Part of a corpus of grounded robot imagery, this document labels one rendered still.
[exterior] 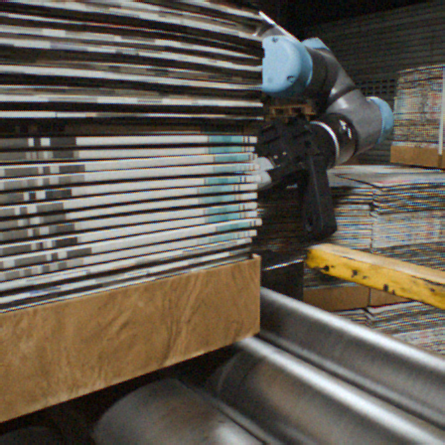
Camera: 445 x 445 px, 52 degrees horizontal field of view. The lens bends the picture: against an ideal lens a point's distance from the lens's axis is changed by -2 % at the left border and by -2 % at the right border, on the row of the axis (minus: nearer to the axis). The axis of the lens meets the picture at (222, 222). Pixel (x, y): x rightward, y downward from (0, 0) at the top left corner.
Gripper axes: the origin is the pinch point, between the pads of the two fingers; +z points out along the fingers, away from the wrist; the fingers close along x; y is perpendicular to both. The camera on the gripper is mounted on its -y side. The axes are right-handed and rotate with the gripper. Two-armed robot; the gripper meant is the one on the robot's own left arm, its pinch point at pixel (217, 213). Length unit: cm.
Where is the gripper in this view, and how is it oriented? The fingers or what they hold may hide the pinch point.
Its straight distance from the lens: 57.2
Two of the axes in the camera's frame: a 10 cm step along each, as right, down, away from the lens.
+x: 4.0, -3.3, -8.5
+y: -5.0, -8.6, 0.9
